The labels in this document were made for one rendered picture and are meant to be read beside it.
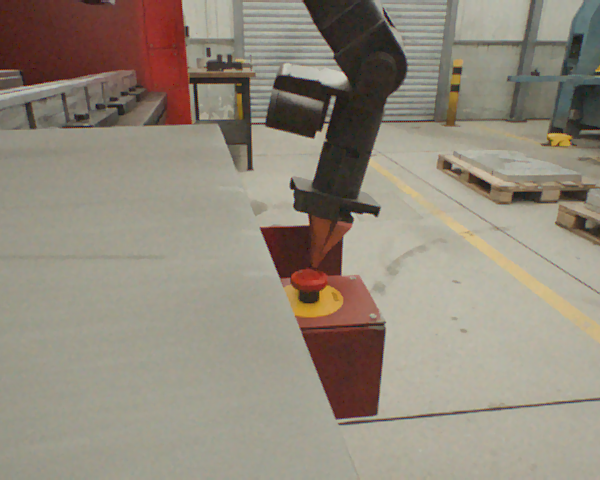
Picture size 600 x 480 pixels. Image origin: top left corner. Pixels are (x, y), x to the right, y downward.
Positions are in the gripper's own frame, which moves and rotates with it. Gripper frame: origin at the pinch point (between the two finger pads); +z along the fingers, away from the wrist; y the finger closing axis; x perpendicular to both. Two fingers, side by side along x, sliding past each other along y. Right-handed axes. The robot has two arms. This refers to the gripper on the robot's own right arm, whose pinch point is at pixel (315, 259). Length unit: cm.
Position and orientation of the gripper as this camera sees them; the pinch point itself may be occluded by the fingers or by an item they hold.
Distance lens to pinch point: 56.2
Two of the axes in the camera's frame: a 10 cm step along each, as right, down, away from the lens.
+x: 1.1, 3.6, -9.3
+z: -2.4, 9.1, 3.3
